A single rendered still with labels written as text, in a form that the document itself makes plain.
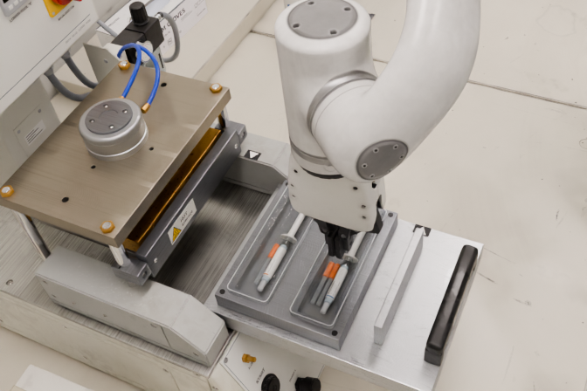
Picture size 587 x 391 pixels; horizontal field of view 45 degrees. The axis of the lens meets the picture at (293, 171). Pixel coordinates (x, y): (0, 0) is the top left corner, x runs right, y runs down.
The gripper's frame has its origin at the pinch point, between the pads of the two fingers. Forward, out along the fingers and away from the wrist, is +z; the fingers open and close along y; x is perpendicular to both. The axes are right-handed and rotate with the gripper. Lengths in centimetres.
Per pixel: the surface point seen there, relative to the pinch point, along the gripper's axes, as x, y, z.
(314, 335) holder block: 9.9, -0.7, 6.0
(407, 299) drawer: 0.5, -8.8, 7.6
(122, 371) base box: 16.9, 27.9, 24.2
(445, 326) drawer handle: 4.6, -14.6, 3.6
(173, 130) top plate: -3.9, 24.1, -6.4
